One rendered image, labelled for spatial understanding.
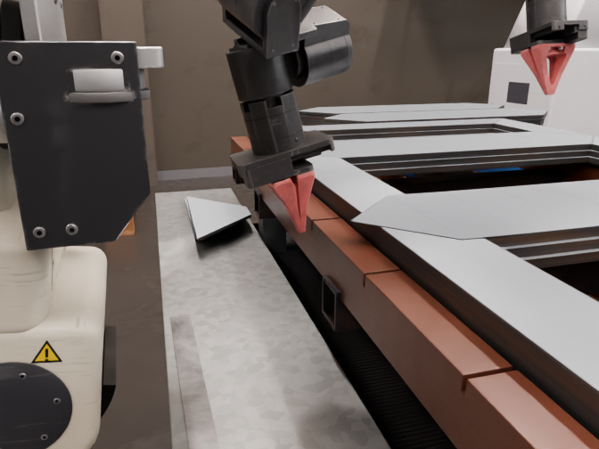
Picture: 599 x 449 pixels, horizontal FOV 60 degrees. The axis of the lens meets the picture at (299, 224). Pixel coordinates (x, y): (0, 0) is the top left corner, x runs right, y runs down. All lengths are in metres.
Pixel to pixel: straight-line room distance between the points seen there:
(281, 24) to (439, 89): 4.80
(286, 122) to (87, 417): 0.35
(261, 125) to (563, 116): 3.59
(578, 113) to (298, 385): 3.66
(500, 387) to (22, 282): 0.39
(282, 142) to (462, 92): 4.91
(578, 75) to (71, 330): 3.80
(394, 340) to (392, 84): 4.58
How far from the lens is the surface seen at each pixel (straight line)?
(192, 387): 0.62
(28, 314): 0.52
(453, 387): 0.41
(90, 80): 0.44
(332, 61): 0.56
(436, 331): 0.44
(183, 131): 4.48
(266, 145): 0.53
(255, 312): 0.77
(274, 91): 0.52
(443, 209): 0.67
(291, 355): 0.66
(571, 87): 4.04
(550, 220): 0.67
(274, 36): 0.49
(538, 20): 0.93
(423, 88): 5.17
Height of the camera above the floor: 1.04
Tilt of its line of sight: 19 degrees down
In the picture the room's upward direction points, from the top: straight up
